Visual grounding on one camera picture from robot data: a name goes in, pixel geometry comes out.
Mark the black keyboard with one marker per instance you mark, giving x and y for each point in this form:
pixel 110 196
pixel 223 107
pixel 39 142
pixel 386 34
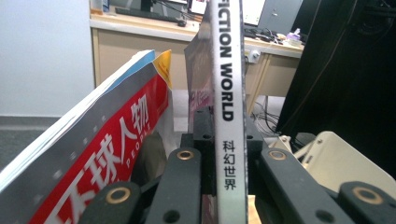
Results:
pixel 146 14

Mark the red and grey magazine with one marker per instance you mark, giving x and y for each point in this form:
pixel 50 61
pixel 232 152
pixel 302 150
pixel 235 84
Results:
pixel 93 155

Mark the white spine dark cover magazine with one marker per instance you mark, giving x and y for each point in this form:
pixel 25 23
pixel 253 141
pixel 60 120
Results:
pixel 230 93

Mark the white power socket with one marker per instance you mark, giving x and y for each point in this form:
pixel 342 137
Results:
pixel 254 56

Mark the white metal book rack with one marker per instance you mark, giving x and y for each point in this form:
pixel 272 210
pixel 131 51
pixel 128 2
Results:
pixel 342 161

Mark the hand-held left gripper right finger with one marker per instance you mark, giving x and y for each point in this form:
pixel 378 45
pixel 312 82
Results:
pixel 253 140

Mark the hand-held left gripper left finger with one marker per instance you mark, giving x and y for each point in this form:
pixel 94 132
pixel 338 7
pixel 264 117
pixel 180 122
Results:
pixel 205 149

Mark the light wooden office desk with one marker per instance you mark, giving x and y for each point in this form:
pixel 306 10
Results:
pixel 130 53

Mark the purple and white tissue pack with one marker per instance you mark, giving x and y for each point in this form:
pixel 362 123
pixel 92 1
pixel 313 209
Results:
pixel 293 34

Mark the black curtain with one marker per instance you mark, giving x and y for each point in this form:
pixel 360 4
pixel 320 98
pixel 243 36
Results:
pixel 342 77

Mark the grey computer case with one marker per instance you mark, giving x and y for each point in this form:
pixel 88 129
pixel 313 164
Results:
pixel 278 15

